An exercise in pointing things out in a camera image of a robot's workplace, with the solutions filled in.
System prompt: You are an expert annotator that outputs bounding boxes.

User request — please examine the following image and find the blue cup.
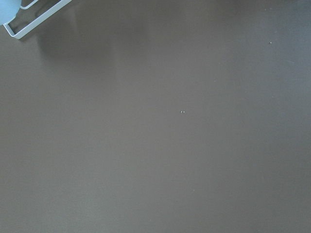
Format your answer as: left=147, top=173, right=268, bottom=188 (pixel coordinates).
left=0, top=0, right=22, bottom=25

